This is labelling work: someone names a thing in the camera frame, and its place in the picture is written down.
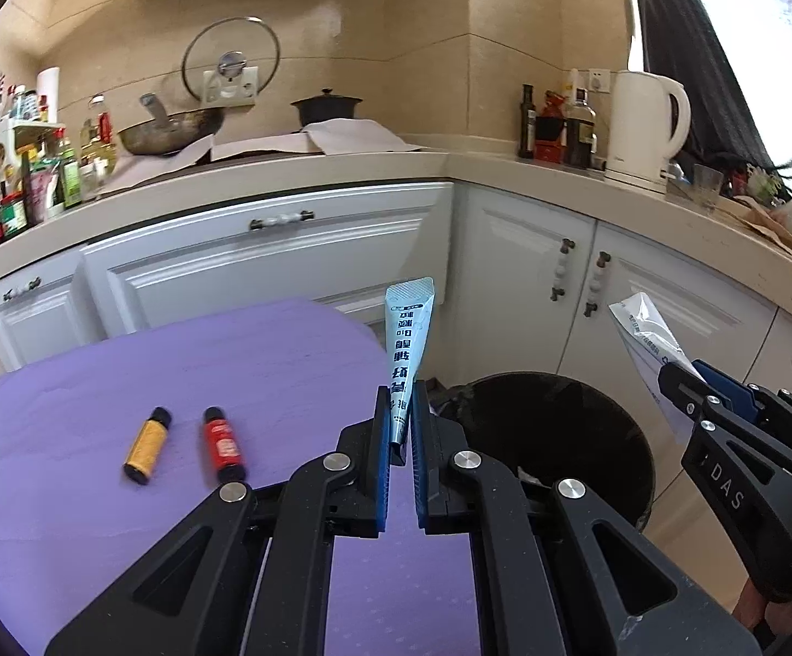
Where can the small white cabinet door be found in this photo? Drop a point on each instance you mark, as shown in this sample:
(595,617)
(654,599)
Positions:
(33,328)

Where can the dark soy sauce bottle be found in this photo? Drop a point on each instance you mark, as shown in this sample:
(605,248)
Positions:
(580,133)

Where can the white cloth on stove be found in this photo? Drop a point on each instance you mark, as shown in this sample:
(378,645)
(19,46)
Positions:
(348,140)

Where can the steel wok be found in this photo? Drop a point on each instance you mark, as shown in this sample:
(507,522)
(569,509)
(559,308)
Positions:
(170,133)

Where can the dark curtain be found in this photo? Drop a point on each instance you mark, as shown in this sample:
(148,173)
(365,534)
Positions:
(703,48)

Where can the dark green oil bottle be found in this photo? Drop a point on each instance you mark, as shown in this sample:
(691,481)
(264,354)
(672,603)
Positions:
(527,126)

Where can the row of condiment bottles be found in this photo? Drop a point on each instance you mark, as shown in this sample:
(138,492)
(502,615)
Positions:
(40,191)

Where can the narrow white cabinet door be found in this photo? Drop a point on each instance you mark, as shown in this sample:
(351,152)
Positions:
(505,287)

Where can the light blue tube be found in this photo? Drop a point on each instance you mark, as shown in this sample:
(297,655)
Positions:
(406,348)

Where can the clear drinking glass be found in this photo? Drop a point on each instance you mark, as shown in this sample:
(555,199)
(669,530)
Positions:
(708,188)

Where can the large white cabinet door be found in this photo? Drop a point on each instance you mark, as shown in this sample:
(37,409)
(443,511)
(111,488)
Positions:
(710,314)

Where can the green vegetables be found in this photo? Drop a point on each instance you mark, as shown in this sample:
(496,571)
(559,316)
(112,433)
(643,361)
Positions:
(764,181)

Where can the white plastic packet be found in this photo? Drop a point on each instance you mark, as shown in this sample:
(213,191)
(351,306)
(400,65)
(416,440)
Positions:
(642,341)

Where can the red jar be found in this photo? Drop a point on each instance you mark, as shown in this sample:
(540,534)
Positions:
(550,140)

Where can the wide white cabinet drawer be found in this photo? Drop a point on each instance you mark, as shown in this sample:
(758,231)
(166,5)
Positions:
(341,266)

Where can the glass pot lid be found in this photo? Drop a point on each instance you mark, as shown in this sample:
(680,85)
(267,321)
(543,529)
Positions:
(259,41)

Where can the small red bottle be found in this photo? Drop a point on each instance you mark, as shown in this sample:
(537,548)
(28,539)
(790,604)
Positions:
(223,444)

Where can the person's right hand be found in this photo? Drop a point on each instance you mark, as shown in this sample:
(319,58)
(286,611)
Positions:
(751,608)

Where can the white wall lid holder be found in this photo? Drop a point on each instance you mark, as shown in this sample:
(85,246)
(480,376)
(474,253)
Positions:
(232,89)

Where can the bright window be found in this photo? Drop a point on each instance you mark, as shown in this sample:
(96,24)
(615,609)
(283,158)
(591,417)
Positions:
(758,27)

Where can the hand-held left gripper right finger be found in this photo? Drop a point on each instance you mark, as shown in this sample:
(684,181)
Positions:
(420,464)

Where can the white electric kettle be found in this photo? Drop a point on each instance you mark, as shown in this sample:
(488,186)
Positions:
(635,130)

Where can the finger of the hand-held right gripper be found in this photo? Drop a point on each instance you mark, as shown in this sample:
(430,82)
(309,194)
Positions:
(683,386)
(730,386)

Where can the white wall outlet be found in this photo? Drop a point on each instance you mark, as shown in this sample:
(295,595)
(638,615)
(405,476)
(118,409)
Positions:
(597,79)

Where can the white spice rack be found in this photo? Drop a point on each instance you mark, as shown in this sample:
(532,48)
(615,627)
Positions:
(27,130)

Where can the purple table cloth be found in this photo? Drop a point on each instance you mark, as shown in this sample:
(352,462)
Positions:
(95,546)

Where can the brown paper bag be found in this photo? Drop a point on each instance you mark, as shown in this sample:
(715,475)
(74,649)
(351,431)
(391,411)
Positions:
(785,239)

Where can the black trash bin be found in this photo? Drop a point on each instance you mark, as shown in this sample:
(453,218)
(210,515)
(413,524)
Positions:
(560,423)

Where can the black cooking pot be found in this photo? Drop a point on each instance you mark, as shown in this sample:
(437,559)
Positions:
(327,109)

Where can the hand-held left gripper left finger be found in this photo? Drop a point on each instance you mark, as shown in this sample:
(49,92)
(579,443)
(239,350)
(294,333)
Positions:
(383,464)

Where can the small orange bottle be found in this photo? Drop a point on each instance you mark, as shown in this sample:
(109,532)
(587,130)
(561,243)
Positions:
(146,447)

